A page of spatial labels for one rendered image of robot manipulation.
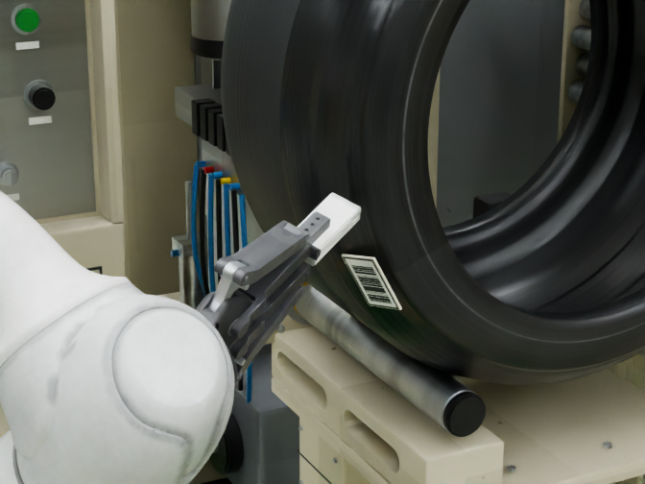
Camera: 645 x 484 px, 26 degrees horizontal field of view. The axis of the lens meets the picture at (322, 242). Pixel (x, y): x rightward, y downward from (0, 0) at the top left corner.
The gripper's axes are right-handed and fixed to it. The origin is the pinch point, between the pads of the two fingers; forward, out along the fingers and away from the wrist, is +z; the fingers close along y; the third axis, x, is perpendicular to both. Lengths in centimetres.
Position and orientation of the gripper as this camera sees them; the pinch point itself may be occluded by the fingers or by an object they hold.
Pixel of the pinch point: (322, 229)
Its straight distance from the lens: 115.6
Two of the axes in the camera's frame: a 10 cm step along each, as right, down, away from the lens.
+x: 8.2, 4.5, -3.4
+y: -0.8, 6.9, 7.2
